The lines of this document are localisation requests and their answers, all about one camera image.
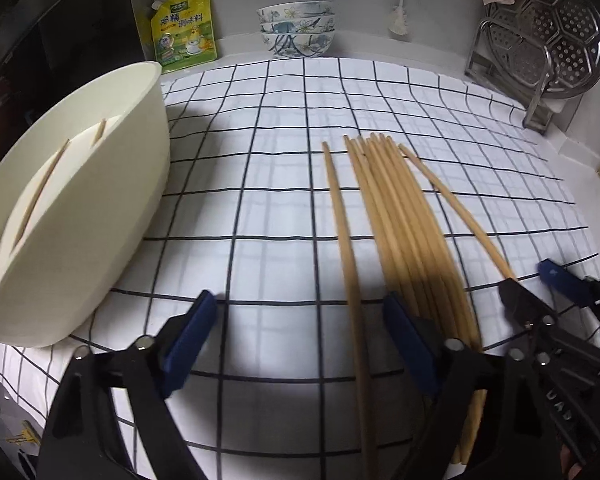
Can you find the yellow green seasoning pouch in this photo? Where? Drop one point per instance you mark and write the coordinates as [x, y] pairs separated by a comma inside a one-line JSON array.
[[185, 35]]

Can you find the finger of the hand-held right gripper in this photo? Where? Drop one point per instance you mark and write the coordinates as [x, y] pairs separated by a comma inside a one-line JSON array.
[[560, 280], [525, 302]]

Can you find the white black-checked cloth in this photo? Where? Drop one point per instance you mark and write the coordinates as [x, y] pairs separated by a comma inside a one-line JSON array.
[[260, 185]]

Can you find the metal dish rack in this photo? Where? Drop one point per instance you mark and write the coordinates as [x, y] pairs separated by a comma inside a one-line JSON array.
[[540, 110]]

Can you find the bunch of wooden chopsticks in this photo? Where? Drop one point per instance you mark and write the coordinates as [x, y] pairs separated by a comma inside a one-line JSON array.
[[395, 220]]

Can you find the floral ceramic bowl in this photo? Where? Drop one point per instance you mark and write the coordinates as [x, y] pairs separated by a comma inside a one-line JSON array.
[[297, 44], [295, 26], [295, 10]]

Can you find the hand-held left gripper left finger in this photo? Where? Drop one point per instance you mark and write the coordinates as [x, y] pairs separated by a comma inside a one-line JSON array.
[[192, 340]]

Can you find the round metal steamer tray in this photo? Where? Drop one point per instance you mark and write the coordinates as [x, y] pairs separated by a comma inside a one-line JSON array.
[[555, 25]]

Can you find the person's right hand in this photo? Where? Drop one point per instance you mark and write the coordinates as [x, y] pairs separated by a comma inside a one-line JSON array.
[[570, 467]]

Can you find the white round basin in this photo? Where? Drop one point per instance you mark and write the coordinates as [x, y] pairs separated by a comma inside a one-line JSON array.
[[105, 210]]

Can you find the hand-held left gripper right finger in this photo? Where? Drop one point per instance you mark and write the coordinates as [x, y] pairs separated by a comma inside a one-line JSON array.
[[410, 340]]

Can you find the black range hood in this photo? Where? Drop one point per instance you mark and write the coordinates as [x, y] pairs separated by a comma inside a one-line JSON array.
[[55, 20]]

